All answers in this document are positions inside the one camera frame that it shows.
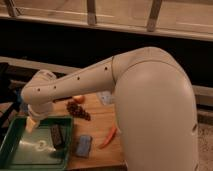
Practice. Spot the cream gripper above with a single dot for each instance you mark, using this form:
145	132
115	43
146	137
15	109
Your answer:
31	125

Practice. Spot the black eraser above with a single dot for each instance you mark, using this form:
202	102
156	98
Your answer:
57	137

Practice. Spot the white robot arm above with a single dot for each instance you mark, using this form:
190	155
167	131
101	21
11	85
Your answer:
154	103

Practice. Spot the green plastic tray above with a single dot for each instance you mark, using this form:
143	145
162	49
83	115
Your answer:
23	151

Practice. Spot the dark grape bunch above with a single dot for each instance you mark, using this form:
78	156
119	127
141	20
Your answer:
77	111

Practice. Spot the orange apple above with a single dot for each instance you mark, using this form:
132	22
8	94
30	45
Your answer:
79	99

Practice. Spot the blue sponge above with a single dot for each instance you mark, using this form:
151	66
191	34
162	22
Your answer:
84	146

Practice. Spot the wooden window railing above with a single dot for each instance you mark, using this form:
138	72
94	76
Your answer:
192	19

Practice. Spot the black handled tool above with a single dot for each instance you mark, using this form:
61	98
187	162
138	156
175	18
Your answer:
62	99

